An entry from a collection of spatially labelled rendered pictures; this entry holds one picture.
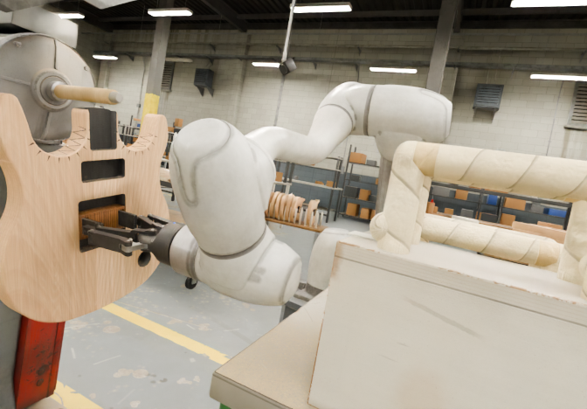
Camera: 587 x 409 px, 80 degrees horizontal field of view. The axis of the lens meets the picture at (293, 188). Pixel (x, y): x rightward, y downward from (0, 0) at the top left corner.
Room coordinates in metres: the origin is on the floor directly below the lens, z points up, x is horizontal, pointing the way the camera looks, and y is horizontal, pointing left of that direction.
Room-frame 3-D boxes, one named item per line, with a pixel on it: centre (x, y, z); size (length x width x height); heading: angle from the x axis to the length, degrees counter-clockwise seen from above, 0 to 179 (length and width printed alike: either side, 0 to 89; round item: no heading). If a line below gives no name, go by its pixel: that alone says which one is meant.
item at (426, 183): (0.42, -0.14, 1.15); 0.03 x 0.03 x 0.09
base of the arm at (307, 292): (1.33, -0.17, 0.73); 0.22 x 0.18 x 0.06; 59
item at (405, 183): (0.35, -0.11, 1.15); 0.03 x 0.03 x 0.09
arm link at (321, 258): (1.31, -0.20, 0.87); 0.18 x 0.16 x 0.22; 70
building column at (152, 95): (10.20, 4.46, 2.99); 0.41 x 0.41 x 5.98; 66
